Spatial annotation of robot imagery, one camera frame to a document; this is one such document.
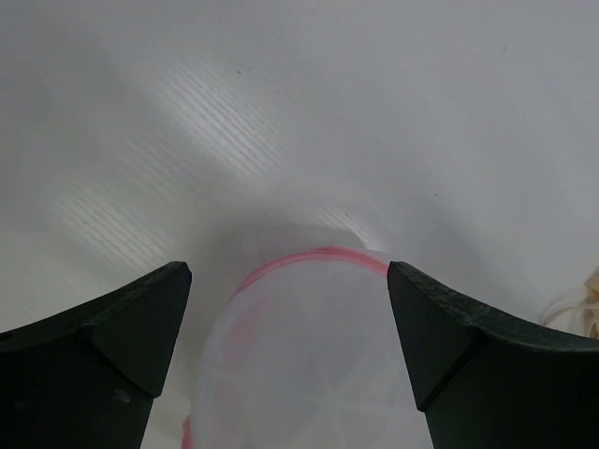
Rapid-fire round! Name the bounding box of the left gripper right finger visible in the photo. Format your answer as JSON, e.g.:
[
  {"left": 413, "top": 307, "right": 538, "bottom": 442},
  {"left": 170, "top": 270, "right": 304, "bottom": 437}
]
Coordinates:
[{"left": 387, "top": 262, "right": 598, "bottom": 448}]

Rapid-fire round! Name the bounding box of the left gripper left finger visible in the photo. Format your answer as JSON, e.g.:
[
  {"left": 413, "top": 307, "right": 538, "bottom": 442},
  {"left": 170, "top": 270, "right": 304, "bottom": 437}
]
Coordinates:
[{"left": 1, "top": 262, "right": 192, "bottom": 448}]

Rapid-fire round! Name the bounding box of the beige bra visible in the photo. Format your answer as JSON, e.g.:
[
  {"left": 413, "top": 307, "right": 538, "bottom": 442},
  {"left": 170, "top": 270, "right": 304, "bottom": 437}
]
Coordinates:
[{"left": 540, "top": 268, "right": 598, "bottom": 340}]

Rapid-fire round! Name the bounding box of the white mesh laundry bag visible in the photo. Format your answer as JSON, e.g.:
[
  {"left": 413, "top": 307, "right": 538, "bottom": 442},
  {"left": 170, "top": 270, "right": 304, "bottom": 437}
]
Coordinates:
[{"left": 182, "top": 224, "right": 431, "bottom": 448}]

